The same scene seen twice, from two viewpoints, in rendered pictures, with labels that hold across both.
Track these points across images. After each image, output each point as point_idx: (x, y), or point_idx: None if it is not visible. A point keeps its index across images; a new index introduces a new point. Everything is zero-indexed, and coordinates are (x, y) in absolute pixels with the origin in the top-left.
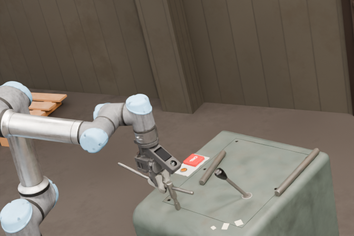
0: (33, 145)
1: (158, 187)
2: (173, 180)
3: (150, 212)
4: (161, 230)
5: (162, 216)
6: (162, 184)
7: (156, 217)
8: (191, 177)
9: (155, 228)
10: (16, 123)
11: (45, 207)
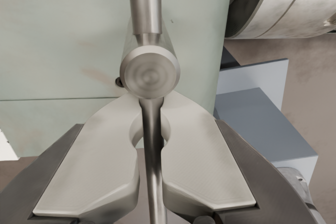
0: None
1: (214, 117)
2: (44, 133)
3: (198, 94)
4: (226, 19)
5: (200, 44)
6: (172, 113)
7: (207, 63)
8: None
9: (222, 46)
10: None
11: None
